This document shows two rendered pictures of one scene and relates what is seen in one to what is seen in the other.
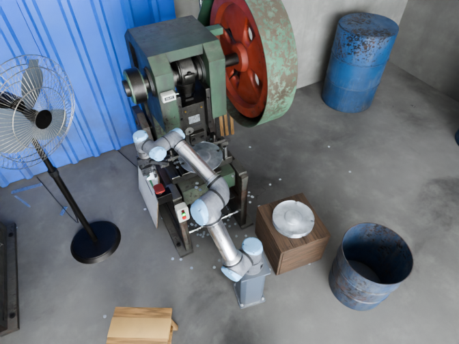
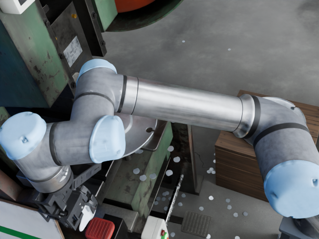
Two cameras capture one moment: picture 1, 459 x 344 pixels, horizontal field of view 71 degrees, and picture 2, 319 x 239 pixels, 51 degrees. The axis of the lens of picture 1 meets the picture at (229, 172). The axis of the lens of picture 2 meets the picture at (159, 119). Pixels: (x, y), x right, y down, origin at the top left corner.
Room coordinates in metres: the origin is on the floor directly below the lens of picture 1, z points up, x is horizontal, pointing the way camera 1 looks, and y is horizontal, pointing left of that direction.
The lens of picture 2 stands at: (0.82, 0.50, 1.57)
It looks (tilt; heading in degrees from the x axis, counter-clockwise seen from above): 48 degrees down; 324
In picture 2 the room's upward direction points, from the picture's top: 12 degrees counter-clockwise
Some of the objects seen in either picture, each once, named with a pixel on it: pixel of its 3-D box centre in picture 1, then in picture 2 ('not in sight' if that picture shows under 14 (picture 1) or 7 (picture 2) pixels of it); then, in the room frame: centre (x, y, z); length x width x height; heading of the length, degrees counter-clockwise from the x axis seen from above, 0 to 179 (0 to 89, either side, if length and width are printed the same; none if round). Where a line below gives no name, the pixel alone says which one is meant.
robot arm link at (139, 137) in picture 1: (142, 142); (33, 146); (1.26, 0.45, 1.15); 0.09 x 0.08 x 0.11; 48
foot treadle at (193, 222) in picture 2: not in sight; (147, 212); (1.50, 0.18, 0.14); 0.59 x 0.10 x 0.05; 27
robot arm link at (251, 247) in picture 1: (251, 250); not in sight; (0.91, -0.12, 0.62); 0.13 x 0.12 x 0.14; 138
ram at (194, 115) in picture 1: (191, 118); (62, 58); (1.59, 0.22, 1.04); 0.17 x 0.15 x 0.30; 27
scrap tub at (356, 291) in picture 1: (365, 269); not in sight; (0.96, -0.89, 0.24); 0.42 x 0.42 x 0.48
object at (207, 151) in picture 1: (200, 156); (112, 123); (1.51, 0.19, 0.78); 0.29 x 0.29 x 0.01
